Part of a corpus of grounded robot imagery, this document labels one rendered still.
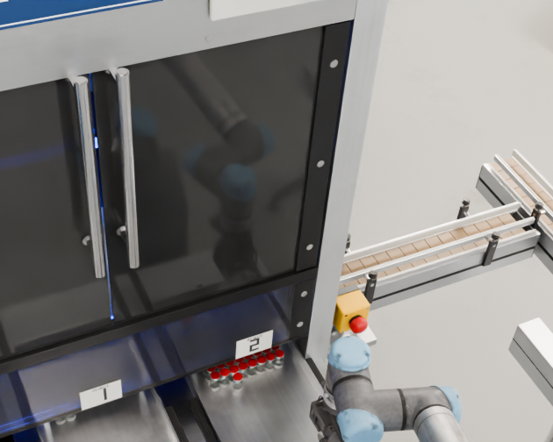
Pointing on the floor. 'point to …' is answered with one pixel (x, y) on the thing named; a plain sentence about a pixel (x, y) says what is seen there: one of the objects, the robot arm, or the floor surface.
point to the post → (344, 170)
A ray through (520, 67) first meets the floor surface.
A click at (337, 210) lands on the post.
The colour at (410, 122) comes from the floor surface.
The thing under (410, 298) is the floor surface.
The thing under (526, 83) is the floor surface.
